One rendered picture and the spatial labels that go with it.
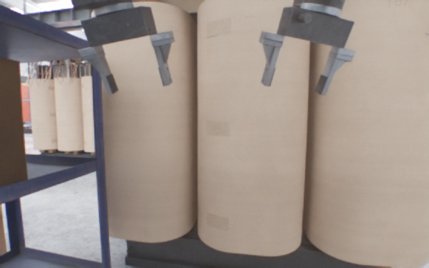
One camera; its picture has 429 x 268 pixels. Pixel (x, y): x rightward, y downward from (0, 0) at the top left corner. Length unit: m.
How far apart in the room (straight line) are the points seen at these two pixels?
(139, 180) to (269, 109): 0.52
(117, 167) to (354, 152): 0.81
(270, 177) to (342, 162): 0.24
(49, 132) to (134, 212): 2.82
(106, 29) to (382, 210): 0.89
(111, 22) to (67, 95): 2.86
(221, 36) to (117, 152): 0.55
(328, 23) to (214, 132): 0.45
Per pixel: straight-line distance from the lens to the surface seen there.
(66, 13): 12.75
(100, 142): 0.79
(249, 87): 0.71
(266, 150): 0.72
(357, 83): 0.79
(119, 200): 0.92
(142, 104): 0.81
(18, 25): 0.65
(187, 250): 1.06
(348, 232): 0.87
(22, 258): 1.20
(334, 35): 0.51
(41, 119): 3.62
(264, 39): 0.46
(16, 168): 0.71
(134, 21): 0.47
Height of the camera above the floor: 0.69
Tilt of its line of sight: 5 degrees down
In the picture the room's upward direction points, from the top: straight up
